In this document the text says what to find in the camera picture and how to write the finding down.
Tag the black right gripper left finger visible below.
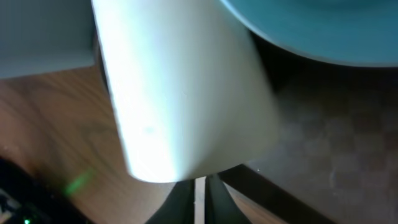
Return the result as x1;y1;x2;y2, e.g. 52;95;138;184
146;180;195;224

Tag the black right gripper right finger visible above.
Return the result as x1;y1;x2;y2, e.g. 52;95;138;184
205;174;251;224

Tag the white green cup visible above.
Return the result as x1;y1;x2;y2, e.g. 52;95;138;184
92;0;279;183

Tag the light blue bowl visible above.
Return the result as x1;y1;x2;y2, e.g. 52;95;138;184
223;0;397;67

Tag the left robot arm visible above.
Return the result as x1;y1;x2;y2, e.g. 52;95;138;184
1;158;93;224

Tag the grey dishwasher rack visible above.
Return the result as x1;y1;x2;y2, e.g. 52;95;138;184
1;0;95;78

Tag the dark brown serving tray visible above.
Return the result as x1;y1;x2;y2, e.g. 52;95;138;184
220;35;397;223

